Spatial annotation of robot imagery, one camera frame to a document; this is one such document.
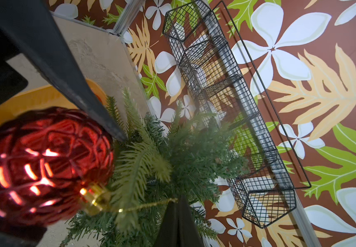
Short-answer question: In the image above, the aluminium frame post left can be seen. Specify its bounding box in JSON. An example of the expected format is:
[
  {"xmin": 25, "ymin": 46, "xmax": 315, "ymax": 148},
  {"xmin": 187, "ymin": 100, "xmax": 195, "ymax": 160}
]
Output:
[{"xmin": 112, "ymin": 0, "xmax": 146, "ymax": 37}]

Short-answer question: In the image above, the black wire wall basket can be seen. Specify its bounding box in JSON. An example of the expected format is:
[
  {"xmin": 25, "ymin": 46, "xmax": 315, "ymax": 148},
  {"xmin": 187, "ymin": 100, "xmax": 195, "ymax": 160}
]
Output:
[{"xmin": 163, "ymin": 1, "xmax": 306, "ymax": 228}]

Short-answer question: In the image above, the yellow plastic tray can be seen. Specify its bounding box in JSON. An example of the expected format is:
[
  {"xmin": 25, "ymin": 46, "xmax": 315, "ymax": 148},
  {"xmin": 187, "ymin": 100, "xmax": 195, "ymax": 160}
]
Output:
[{"xmin": 0, "ymin": 78, "xmax": 108, "ymax": 133}]

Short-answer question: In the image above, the small green christmas tree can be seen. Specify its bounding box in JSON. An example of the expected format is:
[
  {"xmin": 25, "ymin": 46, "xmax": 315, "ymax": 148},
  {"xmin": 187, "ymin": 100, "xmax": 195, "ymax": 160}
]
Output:
[{"xmin": 61, "ymin": 90, "xmax": 249, "ymax": 247}]

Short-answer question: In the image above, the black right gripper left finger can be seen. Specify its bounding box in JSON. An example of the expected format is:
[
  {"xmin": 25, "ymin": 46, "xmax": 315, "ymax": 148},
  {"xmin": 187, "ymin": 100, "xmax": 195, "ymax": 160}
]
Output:
[{"xmin": 0, "ymin": 1, "xmax": 126, "ymax": 141}]

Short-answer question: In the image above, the large red glitter ball ornament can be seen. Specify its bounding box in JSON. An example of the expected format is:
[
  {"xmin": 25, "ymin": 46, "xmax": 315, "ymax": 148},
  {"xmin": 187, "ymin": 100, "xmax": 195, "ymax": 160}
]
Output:
[{"xmin": 0, "ymin": 107, "xmax": 114, "ymax": 226}]

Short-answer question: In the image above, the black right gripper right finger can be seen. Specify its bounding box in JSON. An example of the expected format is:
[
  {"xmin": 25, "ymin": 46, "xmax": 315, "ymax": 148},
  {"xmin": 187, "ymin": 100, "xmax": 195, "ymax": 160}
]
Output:
[{"xmin": 154, "ymin": 195, "xmax": 204, "ymax": 247}]

